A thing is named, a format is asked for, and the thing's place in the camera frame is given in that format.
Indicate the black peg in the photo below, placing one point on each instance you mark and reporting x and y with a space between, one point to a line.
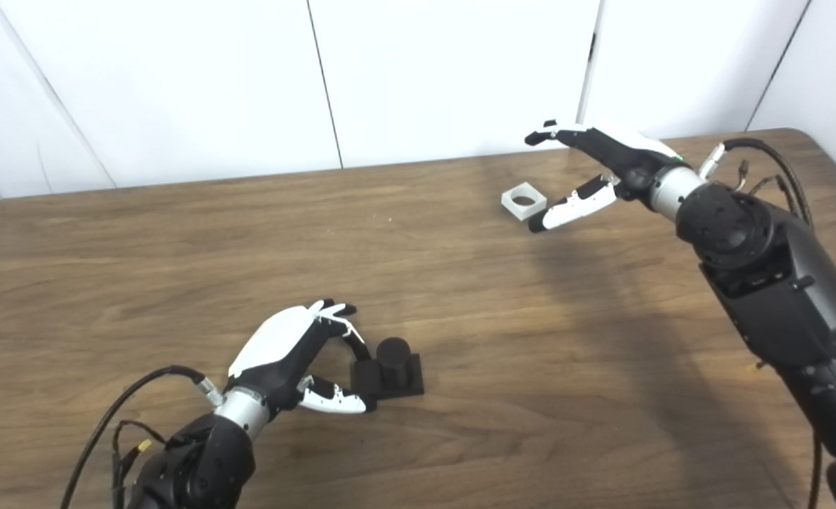
393 367

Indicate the white and black right hand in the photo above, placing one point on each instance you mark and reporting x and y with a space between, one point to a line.
623 159

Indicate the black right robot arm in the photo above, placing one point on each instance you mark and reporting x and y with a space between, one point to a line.
779 283

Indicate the white and black left hand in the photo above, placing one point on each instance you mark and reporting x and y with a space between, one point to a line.
276 343

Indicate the white square piece with hole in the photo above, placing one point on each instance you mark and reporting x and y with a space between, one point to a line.
513 207

